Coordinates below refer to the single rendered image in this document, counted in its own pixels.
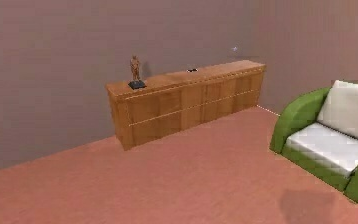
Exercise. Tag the brown statue on black base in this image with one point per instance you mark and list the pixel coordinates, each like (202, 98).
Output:
(135, 71)

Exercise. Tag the green armchair with white cushions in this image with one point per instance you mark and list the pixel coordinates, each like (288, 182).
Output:
(297, 116)

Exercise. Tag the wooden chest of drawers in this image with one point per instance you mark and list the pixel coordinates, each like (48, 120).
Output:
(187, 103)

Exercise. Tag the small black cellphone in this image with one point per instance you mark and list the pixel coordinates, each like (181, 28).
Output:
(192, 70)

